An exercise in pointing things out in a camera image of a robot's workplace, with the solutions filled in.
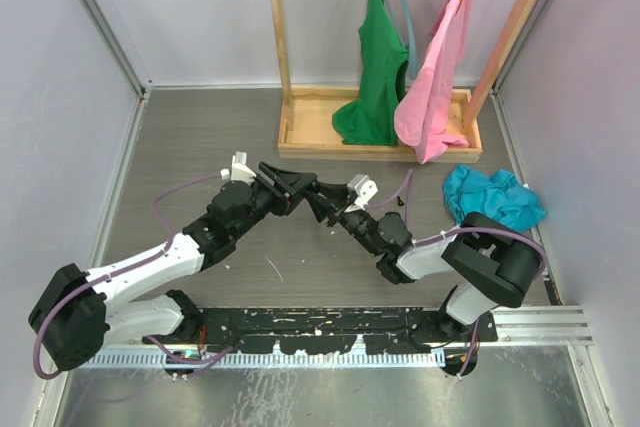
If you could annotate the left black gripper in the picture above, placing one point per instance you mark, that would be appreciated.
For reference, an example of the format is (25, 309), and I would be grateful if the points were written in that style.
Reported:
(286, 186)

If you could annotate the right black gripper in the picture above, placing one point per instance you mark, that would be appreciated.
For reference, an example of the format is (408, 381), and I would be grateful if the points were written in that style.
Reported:
(322, 208)

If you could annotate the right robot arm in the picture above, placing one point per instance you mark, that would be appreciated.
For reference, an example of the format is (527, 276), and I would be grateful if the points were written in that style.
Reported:
(497, 264)

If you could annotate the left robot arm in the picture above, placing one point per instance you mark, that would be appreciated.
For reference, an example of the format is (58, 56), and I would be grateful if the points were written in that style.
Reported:
(82, 311)

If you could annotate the wooden clothes rack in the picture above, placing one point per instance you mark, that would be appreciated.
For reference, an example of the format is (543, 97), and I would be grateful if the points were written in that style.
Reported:
(305, 126)

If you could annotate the green shirt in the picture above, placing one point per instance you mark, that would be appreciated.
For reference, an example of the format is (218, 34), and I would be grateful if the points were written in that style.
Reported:
(369, 119)

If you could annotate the pink shirt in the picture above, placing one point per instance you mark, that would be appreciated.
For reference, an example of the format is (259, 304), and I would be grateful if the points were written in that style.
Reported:
(421, 118)

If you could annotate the teal cloth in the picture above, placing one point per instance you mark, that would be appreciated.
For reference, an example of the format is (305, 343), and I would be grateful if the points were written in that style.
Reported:
(501, 197)

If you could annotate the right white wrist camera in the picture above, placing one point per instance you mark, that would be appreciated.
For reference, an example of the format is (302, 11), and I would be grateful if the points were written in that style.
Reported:
(363, 189)

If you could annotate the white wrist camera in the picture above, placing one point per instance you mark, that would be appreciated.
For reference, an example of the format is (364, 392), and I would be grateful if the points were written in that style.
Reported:
(363, 189)
(240, 171)

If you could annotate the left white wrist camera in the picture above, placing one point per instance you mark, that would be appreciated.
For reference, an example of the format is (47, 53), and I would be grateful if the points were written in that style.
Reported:
(240, 171)

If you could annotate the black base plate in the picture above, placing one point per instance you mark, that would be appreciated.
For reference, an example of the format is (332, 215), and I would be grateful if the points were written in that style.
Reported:
(392, 330)

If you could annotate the white slotted cable duct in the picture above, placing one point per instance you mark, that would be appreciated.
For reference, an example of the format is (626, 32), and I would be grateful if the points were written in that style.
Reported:
(356, 358)

